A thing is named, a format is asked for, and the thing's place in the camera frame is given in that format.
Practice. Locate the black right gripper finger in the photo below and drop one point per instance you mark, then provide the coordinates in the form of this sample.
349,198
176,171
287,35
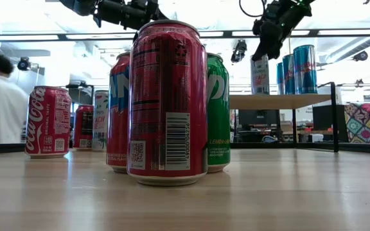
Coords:
270,38
276,53

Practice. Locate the silver Celsius peach can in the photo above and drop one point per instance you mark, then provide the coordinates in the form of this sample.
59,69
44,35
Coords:
259,78
101,122

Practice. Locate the blue silver Red Bull can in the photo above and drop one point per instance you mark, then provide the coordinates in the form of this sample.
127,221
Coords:
305,77
288,77
279,80

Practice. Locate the red zero sugar soda can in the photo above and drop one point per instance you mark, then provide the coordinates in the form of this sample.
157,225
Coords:
167,102

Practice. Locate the red Fanta strawberry can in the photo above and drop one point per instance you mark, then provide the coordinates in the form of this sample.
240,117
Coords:
117,112

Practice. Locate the green Sprite can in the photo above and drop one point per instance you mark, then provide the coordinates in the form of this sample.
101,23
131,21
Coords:
219,112

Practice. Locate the red Coca-Cola can black label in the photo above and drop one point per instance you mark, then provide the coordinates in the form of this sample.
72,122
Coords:
83,128

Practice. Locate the red Coca-Cola original can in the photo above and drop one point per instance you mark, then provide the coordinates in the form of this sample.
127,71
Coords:
43,122

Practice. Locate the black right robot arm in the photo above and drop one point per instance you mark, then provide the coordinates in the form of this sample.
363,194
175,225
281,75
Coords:
305,4

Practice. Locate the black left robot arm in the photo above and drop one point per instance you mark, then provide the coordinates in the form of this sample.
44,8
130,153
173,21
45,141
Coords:
79,5

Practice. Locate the wooden shelf with black legs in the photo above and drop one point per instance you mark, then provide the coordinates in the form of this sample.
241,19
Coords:
268,102

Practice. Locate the black monitor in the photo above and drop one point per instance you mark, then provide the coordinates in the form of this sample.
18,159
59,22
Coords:
259,117
323,118

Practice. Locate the black mounted box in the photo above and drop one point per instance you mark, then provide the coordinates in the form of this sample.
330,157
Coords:
80,96

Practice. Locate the blue white bag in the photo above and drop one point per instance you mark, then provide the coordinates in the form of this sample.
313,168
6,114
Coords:
269,140

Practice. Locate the colourful patchwork quilt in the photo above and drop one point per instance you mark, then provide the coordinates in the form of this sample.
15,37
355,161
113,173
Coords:
366,123

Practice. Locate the person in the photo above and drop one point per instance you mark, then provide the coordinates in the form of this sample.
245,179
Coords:
5,106

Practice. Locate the black ceiling camera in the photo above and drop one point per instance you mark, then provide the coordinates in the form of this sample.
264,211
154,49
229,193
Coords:
239,51
23,64
360,56

